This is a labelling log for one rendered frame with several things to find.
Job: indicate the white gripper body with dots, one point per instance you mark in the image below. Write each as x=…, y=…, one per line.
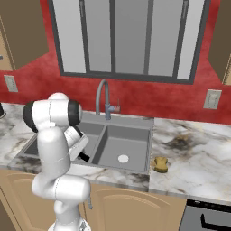
x=78, y=145

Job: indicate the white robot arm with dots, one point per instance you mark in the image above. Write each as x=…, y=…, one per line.
x=51, y=156

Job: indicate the grey double basin sink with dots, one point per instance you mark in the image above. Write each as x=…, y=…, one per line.
x=123, y=144

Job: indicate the yellow sponge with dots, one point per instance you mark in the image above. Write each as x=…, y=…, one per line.
x=161, y=164

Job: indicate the grey curved tap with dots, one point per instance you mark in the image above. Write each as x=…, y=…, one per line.
x=103, y=90

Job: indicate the tan base cupboard door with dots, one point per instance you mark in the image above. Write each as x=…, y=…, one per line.
x=18, y=204
x=135, y=210

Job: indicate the black round object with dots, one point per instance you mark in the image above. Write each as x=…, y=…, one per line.
x=1, y=109

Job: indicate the grey framed window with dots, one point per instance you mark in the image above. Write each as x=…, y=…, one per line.
x=129, y=39

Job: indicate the grey dishwasher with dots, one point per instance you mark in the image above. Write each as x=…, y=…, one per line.
x=204, y=215

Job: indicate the grey wall socket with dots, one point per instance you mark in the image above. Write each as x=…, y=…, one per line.
x=212, y=99
x=11, y=83

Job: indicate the brown wall cupboard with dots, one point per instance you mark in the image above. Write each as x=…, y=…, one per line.
x=21, y=30
x=221, y=39

